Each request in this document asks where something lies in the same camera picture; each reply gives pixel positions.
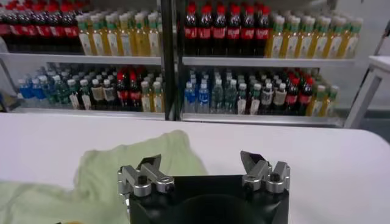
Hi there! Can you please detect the white side table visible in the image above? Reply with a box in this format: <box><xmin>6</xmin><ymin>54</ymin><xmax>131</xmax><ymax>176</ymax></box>
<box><xmin>344</xmin><ymin>54</ymin><xmax>390</xmax><ymax>128</ymax></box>

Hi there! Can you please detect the dark drink bottle beige label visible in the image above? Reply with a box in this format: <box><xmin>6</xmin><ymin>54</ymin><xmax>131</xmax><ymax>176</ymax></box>
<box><xmin>272</xmin><ymin>82</ymin><xmax>288</xmax><ymax>115</ymax></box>
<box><xmin>260</xmin><ymin>82</ymin><xmax>274</xmax><ymax>115</ymax></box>
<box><xmin>90</xmin><ymin>79</ymin><xmax>105</xmax><ymax>110</ymax></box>
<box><xmin>102</xmin><ymin>79</ymin><xmax>117</xmax><ymax>110</ymax></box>

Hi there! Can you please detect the white beverage display cabinet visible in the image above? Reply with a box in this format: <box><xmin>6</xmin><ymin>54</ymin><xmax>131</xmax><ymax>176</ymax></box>
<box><xmin>175</xmin><ymin>0</ymin><xmax>357</xmax><ymax>127</ymax></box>
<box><xmin>0</xmin><ymin>0</ymin><xmax>176</xmax><ymax>121</ymax></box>

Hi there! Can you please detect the green tinted water bottle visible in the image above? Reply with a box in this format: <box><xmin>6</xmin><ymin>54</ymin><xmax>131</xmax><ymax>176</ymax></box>
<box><xmin>44</xmin><ymin>75</ymin><xmax>59</xmax><ymax>106</ymax></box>
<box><xmin>224</xmin><ymin>79</ymin><xmax>238</xmax><ymax>114</ymax></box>
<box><xmin>211</xmin><ymin>79</ymin><xmax>225</xmax><ymax>114</ymax></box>
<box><xmin>56</xmin><ymin>75</ymin><xmax>71</xmax><ymax>107</ymax></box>

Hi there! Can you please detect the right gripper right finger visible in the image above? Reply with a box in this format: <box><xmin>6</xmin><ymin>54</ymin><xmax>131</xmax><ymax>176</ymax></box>
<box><xmin>239</xmin><ymin>150</ymin><xmax>291</xmax><ymax>194</ymax></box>

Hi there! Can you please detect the light green t-shirt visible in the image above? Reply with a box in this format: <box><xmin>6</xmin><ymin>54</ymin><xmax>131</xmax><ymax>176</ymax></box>
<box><xmin>0</xmin><ymin>130</ymin><xmax>208</xmax><ymax>224</ymax></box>

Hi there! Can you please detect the blue label water bottle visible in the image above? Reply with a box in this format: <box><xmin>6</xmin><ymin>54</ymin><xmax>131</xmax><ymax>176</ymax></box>
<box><xmin>197</xmin><ymin>81</ymin><xmax>211</xmax><ymax>114</ymax></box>
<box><xmin>18</xmin><ymin>78</ymin><xmax>34</xmax><ymax>103</ymax></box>
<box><xmin>32</xmin><ymin>77</ymin><xmax>46</xmax><ymax>103</ymax></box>
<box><xmin>183</xmin><ymin>81</ymin><xmax>198</xmax><ymax>114</ymax></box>

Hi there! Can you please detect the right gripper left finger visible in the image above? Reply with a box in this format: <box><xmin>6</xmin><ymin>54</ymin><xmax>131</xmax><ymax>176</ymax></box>
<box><xmin>117</xmin><ymin>153</ymin><xmax>176</xmax><ymax>198</ymax></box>

